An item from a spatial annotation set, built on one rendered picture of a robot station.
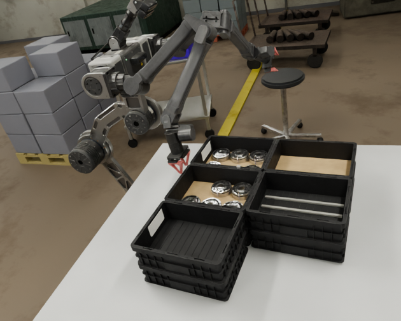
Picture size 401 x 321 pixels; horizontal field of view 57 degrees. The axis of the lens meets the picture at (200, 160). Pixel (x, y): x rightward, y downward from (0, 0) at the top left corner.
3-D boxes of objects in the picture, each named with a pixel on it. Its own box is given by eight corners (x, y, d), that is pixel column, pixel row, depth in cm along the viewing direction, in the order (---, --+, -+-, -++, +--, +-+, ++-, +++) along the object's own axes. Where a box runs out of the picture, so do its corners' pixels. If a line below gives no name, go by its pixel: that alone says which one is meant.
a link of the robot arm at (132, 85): (199, 9, 149) (190, 4, 139) (221, 34, 147) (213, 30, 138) (132, 85, 166) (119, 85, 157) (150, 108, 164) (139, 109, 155)
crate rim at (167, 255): (130, 250, 150) (128, 246, 149) (163, 203, 172) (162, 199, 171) (220, 269, 134) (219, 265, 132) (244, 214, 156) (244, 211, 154)
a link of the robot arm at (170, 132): (166, 126, 159) (161, 132, 155) (180, 124, 157) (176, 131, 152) (170, 139, 163) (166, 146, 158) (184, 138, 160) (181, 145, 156)
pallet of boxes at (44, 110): (76, 117, 523) (43, 37, 462) (124, 116, 494) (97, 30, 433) (20, 163, 434) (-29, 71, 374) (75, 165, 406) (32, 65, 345)
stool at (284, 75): (324, 126, 381) (325, 59, 343) (321, 162, 329) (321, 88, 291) (263, 126, 403) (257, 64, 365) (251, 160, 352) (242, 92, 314)
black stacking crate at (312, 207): (247, 231, 161) (244, 211, 155) (265, 190, 183) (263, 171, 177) (344, 246, 144) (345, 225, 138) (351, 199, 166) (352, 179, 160)
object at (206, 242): (137, 265, 156) (129, 247, 149) (168, 218, 177) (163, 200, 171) (224, 286, 139) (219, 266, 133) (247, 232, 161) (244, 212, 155)
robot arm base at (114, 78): (119, 90, 170) (111, 65, 164) (134, 90, 167) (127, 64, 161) (110, 99, 163) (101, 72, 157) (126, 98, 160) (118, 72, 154)
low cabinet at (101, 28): (183, 23, 909) (176, -12, 865) (152, 48, 764) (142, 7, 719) (112, 32, 981) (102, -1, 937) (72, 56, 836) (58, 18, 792)
